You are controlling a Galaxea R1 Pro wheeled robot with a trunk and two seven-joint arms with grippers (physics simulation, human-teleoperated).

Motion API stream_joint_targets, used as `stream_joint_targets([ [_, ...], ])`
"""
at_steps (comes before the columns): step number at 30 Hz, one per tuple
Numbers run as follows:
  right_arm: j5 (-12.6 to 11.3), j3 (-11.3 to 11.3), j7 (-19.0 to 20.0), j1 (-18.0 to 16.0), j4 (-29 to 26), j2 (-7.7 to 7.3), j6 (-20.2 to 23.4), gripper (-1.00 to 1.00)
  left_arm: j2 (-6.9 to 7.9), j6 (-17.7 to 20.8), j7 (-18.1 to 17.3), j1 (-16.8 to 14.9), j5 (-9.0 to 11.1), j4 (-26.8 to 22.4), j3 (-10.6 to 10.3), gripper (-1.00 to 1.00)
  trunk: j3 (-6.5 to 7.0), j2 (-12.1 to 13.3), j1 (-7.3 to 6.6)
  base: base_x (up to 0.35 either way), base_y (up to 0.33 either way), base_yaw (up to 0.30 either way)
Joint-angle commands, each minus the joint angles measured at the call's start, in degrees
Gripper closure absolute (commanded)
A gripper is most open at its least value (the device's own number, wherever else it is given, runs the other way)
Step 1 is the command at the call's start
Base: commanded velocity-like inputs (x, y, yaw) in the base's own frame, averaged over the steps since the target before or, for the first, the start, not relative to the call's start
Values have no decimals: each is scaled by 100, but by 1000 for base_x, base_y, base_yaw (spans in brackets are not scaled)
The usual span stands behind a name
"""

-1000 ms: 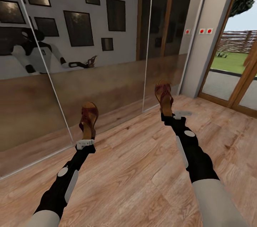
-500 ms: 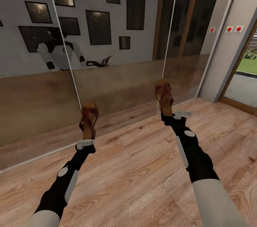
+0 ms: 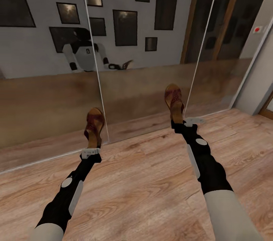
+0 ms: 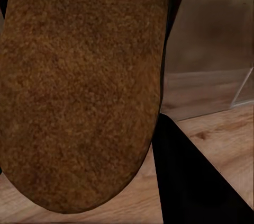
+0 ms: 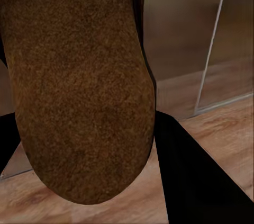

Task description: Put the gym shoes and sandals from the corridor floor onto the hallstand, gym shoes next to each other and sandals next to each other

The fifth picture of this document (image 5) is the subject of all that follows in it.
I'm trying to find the sandal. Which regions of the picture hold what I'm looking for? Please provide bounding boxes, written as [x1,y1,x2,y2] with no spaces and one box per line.
[0,0,157,205]

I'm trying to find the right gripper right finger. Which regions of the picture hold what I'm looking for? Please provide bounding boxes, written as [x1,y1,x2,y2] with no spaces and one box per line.
[154,111,254,224]

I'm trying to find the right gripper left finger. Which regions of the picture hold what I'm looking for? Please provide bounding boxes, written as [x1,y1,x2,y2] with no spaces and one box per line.
[0,113,21,174]

